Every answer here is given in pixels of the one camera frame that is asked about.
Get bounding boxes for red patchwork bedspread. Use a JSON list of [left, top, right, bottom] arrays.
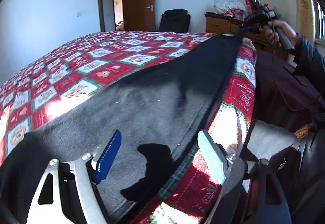
[[0, 30, 258, 224]]

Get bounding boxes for right hand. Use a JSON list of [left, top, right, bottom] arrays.
[[260, 20, 298, 46]]

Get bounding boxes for black folding chair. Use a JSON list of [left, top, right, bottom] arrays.
[[158, 9, 191, 33]]

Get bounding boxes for window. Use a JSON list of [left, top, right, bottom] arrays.
[[312, 0, 324, 45]]

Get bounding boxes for pile of items on dresser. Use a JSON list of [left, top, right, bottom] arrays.
[[213, 0, 276, 21]]

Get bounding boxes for right yellow curtain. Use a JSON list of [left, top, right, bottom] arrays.
[[296, 0, 316, 44]]

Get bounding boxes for wooden dresser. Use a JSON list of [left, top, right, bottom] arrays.
[[205, 12, 274, 54]]

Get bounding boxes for black pants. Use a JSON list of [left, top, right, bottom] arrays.
[[1, 35, 242, 223]]

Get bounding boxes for brown wooden door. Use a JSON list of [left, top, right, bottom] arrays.
[[127, 0, 155, 31]]

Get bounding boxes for right forearm dark sleeve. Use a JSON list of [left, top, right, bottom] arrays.
[[291, 36, 325, 88]]

